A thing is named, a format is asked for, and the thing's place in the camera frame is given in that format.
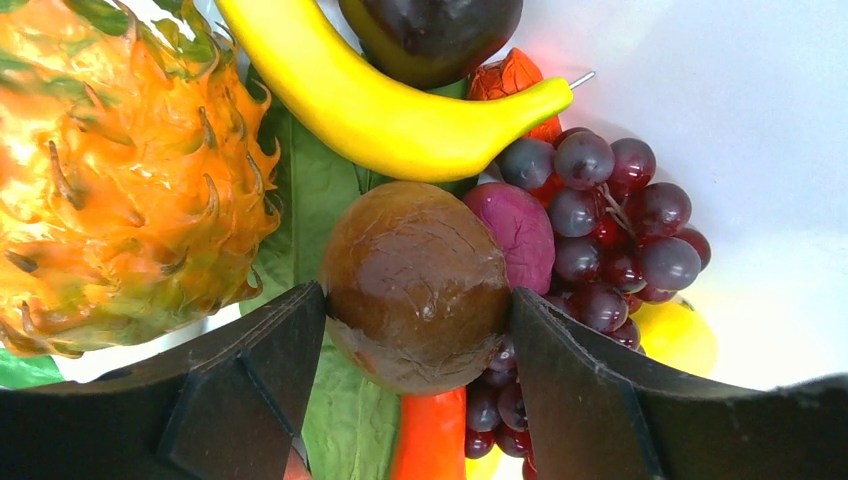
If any small red-orange fruit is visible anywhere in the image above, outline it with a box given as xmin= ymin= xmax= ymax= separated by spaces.
xmin=466 ymin=47 xmax=563 ymax=146

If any brown round fruit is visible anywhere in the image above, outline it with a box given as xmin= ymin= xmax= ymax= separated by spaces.
xmin=319 ymin=181 xmax=511 ymax=395

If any yellow lemon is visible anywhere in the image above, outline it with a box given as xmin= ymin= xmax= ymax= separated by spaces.
xmin=631 ymin=296 xmax=718 ymax=377

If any white plastic food bin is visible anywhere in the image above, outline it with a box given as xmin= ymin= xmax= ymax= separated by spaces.
xmin=52 ymin=0 xmax=848 ymax=480

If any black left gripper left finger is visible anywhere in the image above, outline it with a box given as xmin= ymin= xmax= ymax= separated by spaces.
xmin=1 ymin=282 xmax=325 ymax=479

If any purple grape bunch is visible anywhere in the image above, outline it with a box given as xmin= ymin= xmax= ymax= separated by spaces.
xmin=463 ymin=127 xmax=713 ymax=480

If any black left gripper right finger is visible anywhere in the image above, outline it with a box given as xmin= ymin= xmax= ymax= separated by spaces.
xmin=510 ymin=288 xmax=847 ymax=479

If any orange carrot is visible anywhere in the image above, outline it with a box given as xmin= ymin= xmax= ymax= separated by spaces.
xmin=390 ymin=387 xmax=466 ymax=480

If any yellow banana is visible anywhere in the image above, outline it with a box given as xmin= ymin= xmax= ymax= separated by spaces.
xmin=217 ymin=1 xmax=573 ymax=183

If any magenta purple fruit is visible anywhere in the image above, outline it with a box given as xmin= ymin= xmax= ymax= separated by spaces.
xmin=463 ymin=182 xmax=555 ymax=295

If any toy pineapple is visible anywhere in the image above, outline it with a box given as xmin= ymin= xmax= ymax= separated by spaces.
xmin=1 ymin=1 xmax=280 ymax=357

